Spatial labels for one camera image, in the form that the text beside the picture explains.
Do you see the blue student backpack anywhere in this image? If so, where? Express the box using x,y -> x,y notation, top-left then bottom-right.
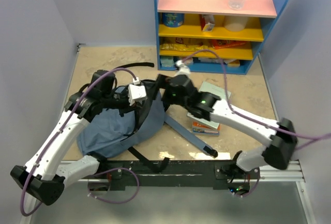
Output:
77,70 -> 218,173

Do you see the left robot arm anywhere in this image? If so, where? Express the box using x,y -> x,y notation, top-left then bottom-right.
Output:
10,67 -> 146,208

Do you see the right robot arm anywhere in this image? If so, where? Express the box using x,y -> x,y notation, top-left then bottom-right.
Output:
156,74 -> 298,179

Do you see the teal tissue pack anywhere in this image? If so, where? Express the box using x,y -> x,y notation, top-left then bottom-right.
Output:
160,55 -> 174,67

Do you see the white tissue pack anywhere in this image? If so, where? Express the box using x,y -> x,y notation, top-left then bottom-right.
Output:
193,57 -> 224,64

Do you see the yellow snack bag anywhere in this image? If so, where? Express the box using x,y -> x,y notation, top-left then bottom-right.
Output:
160,37 -> 208,52

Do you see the orange book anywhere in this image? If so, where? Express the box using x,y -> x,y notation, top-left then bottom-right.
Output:
192,122 -> 220,136

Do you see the teal book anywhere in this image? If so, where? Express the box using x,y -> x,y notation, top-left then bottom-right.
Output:
187,113 -> 219,129

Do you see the red snack packet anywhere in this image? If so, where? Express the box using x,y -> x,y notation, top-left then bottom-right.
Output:
210,39 -> 246,50

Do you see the yellow sponge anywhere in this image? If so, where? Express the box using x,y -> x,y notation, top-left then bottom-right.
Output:
227,60 -> 240,68

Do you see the blue shelf unit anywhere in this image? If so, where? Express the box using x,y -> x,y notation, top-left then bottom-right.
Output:
154,0 -> 288,74

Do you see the blue round tin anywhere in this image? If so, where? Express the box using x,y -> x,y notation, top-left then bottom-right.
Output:
161,12 -> 185,27

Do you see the red white carton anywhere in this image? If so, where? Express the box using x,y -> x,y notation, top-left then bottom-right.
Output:
199,14 -> 215,32

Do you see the white round container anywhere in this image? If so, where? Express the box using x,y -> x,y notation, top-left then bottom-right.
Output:
223,16 -> 249,32

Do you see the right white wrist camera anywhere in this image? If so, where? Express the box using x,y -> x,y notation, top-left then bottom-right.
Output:
175,60 -> 191,77

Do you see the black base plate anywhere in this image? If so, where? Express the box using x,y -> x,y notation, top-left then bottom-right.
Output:
84,160 -> 260,192

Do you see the aluminium rail frame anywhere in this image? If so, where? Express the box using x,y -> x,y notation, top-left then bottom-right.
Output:
19,43 -> 317,224

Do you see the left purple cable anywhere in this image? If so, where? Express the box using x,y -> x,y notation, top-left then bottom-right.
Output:
20,68 -> 140,217

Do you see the purple cable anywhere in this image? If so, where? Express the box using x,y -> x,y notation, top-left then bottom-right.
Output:
20,68 -> 140,217
178,49 -> 331,198

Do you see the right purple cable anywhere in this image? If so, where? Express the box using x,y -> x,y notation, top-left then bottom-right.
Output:
178,49 -> 331,198

